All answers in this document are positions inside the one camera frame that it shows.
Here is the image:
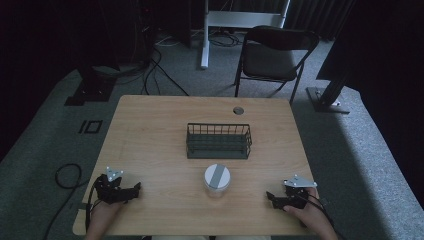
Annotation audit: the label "dark curtain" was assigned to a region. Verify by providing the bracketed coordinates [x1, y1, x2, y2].
[286, 0, 356, 42]

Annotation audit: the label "dark wire basket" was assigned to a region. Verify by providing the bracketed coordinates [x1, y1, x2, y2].
[185, 122, 253, 160]

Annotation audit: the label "white desk frame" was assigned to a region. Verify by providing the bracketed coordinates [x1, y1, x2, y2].
[199, 0, 292, 70]

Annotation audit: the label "clear jar with white lid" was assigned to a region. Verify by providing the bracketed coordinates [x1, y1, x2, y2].
[203, 163, 232, 199]

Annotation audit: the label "person's left hand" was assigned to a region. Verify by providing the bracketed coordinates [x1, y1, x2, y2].
[87, 199, 127, 232]

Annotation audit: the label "black folding chair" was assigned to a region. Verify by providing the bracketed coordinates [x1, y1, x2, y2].
[233, 25, 320, 105]

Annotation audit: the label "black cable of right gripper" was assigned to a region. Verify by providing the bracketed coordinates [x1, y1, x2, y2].
[296, 193, 336, 231]

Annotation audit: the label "person's right hand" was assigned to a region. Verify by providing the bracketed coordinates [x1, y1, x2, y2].
[282, 187, 330, 232]

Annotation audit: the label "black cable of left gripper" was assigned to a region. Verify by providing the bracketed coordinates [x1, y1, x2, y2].
[42, 162, 98, 240]

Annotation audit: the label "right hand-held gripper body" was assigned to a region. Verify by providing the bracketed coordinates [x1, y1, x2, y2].
[282, 174, 318, 211]

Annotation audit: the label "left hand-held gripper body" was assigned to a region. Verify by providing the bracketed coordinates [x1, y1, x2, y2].
[93, 166, 134, 205]

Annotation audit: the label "black floor cables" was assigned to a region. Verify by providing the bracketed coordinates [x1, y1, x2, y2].
[113, 31, 244, 98]

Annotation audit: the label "black stand with base plate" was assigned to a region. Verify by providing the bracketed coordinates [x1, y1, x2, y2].
[63, 63, 118, 107]
[305, 64, 352, 115]

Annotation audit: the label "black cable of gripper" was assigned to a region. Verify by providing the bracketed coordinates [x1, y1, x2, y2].
[296, 193, 336, 231]
[42, 162, 98, 240]

